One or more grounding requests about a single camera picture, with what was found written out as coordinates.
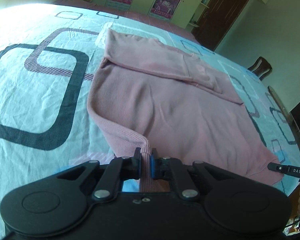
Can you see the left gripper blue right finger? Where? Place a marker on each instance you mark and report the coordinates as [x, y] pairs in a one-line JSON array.
[[175, 173]]

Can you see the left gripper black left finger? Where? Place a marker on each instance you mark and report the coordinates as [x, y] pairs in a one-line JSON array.
[[114, 174]]

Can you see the pink knit sweater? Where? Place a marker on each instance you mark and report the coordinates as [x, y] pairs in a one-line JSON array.
[[168, 103]]

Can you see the dark wooden chair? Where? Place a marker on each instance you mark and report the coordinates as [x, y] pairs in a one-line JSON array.
[[261, 68]]

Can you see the patterned light blue bedsheet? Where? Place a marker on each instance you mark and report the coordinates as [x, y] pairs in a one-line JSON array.
[[48, 57]]

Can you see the dark brown wooden door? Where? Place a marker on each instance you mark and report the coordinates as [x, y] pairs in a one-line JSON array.
[[216, 20]]

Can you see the lower right pink poster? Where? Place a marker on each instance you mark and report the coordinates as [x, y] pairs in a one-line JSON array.
[[164, 8]]

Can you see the cream corner shelf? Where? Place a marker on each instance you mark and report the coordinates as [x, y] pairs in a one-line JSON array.
[[198, 13]]

